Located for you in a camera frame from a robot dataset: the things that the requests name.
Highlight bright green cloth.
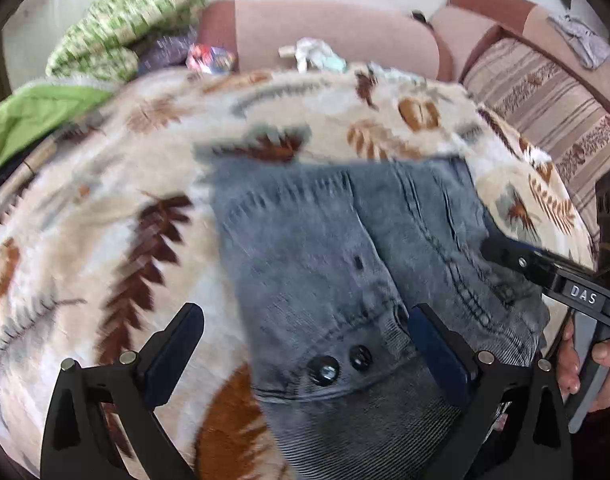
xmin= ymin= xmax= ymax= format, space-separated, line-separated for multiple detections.
xmin=0 ymin=82 xmax=118 ymax=171

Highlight crumpled white tissue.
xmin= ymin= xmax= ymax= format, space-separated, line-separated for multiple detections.
xmin=522 ymin=147 xmax=554 ymax=168

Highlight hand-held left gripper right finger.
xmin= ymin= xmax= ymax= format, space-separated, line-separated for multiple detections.
xmin=407 ymin=303 xmax=576 ymax=480

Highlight grey crumpled cloth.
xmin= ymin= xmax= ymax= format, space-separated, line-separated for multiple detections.
xmin=547 ymin=14 xmax=610 ymax=70

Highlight grey white glove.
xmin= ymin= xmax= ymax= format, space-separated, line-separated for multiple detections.
xmin=367 ymin=61 xmax=426 ymax=86

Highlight pink sofa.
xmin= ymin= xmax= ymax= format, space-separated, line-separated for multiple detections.
xmin=197 ymin=0 xmax=610 ymax=241

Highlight white crumpled cloth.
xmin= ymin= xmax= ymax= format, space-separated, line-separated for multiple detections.
xmin=278 ymin=37 xmax=331 ymax=72

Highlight green patterned quilt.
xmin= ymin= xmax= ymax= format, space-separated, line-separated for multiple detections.
xmin=45 ymin=0 xmax=213 ymax=83

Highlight small red box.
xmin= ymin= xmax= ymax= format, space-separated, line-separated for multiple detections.
xmin=185 ymin=44 xmax=236 ymax=75

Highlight striped sofa cushion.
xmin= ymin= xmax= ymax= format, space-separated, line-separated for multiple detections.
xmin=462 ymin=37 xmax=610 ymax=221

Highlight leaf print blanket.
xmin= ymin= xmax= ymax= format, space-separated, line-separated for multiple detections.
xmin=0 ymin=67 xmax=598 ymax=480

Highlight person's right hand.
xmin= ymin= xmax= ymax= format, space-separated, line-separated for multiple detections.
xmin=556 ymin=320 xmax=610 ymax=413

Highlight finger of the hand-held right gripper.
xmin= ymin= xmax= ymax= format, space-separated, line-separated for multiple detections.
xmin=480 ymin=234 xmax=560 ymax=286

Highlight blue denim pants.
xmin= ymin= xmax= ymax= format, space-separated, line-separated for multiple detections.
xmin=205 ymin=155 xmax=550 ymax=480

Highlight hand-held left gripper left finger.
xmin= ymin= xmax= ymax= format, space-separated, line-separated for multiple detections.
xmin=39 ymin=302 xmax=206 ymax=480

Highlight purple plastic bag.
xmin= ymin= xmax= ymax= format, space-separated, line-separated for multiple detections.
xmin=138 ymin=27 xmax=201 ymax=76

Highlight teal cloth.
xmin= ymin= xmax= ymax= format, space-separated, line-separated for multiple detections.
xmin=317 ymin=50 xmax=348 ymax=73

